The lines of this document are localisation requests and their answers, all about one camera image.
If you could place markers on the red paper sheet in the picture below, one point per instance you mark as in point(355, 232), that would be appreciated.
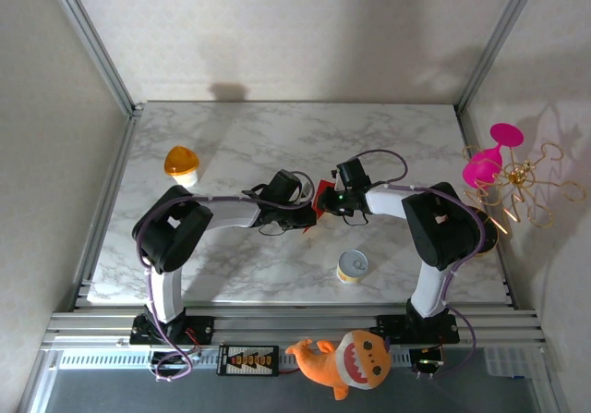
point(322, 187)

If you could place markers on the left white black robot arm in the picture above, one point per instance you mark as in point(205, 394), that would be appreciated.
point(171, 233)

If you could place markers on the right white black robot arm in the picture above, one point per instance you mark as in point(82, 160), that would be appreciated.
point(438, 228)

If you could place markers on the tin can with pull tab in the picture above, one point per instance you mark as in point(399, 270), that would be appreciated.
point(353, 265)

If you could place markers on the white cup orange domed lid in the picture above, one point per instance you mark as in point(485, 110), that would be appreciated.
point(182, 161)

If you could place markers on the pink plastic wine glass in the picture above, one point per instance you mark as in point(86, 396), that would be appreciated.
point(480, 170)

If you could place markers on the black gold round base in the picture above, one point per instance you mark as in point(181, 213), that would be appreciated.
point(490, 233)

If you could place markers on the black board yellow connectors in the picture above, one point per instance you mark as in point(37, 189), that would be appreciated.
point(248, 360)

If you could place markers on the orange shark plush toy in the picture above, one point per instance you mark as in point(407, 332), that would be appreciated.
point(341, 362)

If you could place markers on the small black electronics box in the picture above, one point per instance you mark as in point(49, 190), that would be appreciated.
point(168, 360)
point(429, 360)

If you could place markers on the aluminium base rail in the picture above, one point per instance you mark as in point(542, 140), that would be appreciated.
point(295, 325)

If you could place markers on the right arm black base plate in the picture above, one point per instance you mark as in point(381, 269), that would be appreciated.
point(392, 327)

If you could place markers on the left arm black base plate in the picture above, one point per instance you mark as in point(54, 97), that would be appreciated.
point(203, 327)

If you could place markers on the aluminium frame post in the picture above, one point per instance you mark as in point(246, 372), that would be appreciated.
point(498, 39)
point(92, 39)

